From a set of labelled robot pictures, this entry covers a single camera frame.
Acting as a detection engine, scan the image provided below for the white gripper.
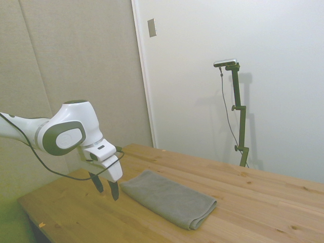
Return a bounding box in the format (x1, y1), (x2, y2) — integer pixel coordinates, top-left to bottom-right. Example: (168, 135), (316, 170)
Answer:
(85, 154), (124, 202)

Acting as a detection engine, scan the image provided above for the grey towel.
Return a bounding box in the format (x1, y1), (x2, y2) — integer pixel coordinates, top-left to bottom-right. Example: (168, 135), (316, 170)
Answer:
(119, 169), (218, 231)

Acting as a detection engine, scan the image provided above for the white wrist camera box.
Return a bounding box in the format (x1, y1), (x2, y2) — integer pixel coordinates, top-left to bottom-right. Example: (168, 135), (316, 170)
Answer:
(81, 142), (118, 163)

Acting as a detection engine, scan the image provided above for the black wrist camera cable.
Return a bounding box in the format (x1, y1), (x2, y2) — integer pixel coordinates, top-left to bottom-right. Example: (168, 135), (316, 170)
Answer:
(0, 112), (125, 181)

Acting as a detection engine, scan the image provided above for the white door frame trim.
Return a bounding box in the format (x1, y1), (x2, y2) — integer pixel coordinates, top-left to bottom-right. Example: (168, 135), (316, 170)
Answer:
(131, 0), (158, 149)

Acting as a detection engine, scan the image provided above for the dark green camera stand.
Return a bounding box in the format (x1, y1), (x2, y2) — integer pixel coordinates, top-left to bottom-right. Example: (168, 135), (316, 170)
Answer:
(225, 64), (250, 168)

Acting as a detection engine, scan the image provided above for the grey wall switch plate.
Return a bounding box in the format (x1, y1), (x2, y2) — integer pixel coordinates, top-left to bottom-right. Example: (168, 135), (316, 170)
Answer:
(147, 18), (157, 38)

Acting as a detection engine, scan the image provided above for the silver camera on stand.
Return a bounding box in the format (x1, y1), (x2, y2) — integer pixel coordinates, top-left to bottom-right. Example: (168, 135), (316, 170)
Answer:
(213, 58), (238, 68)

